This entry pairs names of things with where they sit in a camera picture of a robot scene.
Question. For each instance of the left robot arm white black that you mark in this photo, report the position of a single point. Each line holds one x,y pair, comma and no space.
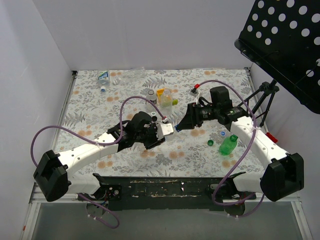
55,173

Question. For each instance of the black tripod stand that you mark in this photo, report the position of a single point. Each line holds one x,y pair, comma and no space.
268,89

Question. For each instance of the green bottle cap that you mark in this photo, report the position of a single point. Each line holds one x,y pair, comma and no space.
210,142

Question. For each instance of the yellow green toy basket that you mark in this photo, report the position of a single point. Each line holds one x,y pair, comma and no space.
159,92

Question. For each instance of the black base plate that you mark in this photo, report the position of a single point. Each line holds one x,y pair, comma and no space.
173,193

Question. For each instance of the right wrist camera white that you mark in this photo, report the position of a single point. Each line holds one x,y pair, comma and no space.
194,91

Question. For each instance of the green plastic bottle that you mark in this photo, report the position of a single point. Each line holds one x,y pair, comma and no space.
228,145

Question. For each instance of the clear bottle black cap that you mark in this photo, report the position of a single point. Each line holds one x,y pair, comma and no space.
151,96

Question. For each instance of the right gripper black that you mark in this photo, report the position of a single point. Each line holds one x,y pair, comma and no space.
195,116

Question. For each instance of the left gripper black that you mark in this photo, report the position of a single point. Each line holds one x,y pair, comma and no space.
152,136

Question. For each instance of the black perforated music stand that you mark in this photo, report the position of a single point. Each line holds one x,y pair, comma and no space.
283,38

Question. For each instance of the clear bottle blue label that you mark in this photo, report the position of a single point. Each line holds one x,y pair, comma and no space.
172,136

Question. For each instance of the aluminium frame rail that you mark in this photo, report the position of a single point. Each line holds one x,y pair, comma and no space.
296,204

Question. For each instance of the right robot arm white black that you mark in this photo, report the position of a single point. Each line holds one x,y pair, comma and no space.
283,172

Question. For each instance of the floral tablecloth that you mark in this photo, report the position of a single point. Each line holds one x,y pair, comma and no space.
91,112

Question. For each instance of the bottle green white label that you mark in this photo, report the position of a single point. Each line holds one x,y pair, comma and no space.
103,78

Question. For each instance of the red box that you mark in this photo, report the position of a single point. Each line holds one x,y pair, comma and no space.
271,137

